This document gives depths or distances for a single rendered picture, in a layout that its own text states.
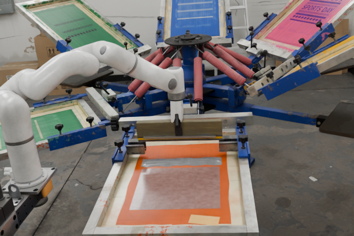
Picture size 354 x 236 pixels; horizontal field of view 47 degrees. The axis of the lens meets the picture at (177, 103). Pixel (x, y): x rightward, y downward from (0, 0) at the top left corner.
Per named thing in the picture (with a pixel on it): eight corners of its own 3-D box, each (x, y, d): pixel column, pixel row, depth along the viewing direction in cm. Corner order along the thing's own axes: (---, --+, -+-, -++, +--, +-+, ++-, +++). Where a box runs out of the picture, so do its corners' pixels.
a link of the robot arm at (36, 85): (85, 37, 138) (62, 31, 152) (-4, 114, 126) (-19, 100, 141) (108, 68, 147) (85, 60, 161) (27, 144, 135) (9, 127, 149)
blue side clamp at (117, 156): (124, 171, 184) (122, 157, 181) (113, 171, 184) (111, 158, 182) (136, 141, 211) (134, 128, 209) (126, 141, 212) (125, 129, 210)
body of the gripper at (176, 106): (168, 91, 183) (170, 115, 187) (166, 99, 174) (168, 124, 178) (185, 90, 182) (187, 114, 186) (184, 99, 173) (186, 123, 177)
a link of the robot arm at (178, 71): (157, 75, 164) (144, 70, 172) (159, 100, 168) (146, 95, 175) (186, 67, 173) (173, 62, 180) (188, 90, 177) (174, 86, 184)
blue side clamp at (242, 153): (250, 168, 178) (250, 154, 175) (238, 168, 178) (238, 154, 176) (245, 137, 205) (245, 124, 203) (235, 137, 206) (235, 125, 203)
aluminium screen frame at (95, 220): (259, 242, 133) (258, 232, 131) (83, 243, 139) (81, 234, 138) (243, 135, 205) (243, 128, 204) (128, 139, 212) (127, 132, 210)
